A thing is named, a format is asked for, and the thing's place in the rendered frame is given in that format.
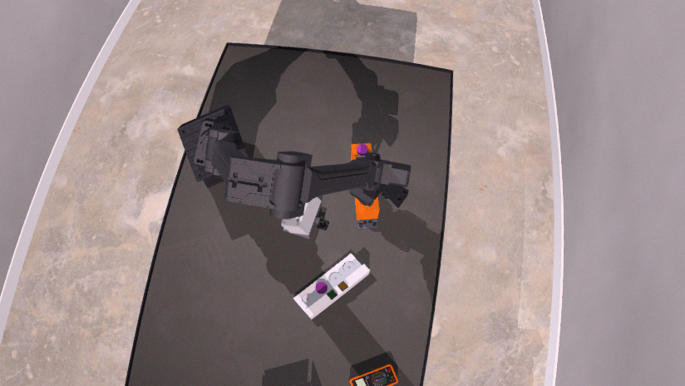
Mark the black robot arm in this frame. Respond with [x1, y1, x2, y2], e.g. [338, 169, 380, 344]
[194, 121, 411, 220]

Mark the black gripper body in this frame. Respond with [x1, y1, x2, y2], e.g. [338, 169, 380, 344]
[350, 188, 373, 205]

